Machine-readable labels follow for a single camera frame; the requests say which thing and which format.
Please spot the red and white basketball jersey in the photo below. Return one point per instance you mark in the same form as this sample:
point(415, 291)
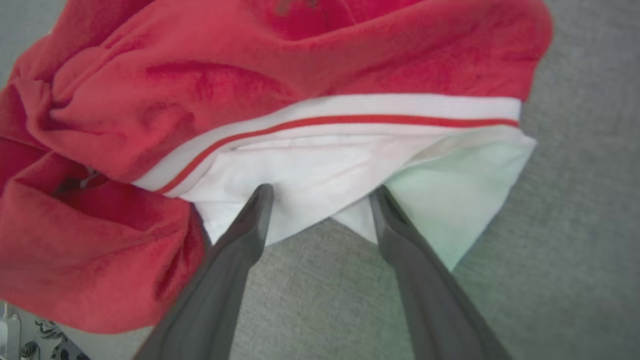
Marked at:
point(200, 100)

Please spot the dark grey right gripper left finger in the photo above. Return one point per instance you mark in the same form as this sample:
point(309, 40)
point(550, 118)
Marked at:
point(215, 300)

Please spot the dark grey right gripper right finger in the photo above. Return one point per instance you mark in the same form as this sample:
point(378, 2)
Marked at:
point(435, 300)

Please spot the white plastic object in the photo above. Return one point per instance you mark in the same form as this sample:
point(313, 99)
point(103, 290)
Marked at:
point(9, 335)

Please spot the black and white patterned cloth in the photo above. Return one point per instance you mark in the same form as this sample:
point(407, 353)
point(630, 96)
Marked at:
point(57, 342)

